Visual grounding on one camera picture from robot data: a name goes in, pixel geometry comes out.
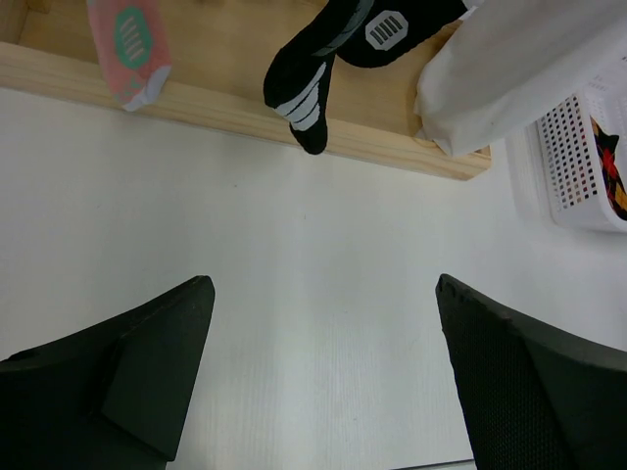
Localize wooden clothes rack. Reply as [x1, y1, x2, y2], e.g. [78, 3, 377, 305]
[1, 1, 491, 180]

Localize black sock grey patch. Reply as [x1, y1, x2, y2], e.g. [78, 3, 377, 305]
[337, 0, 469, 69]

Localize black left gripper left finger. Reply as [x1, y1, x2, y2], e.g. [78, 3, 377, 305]
[1, 276, 216, 469]

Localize black sock white stripes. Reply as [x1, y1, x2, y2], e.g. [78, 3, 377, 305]
[263, 0, 373, 155]

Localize pink sock green patch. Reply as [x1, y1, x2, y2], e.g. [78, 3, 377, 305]
[87, 0, 171, 112]

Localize white plastic basket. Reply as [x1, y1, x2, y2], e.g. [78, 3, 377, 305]
[506, 55, 626, 234]

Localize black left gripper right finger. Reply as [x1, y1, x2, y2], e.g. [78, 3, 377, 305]
[435, 274, 626, 469]

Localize white cloth on hanger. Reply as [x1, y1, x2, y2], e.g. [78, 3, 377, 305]
[414, 1, 626, 157]

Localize argyle black orange sock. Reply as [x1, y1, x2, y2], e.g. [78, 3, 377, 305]
[591, 118, 626, 220]

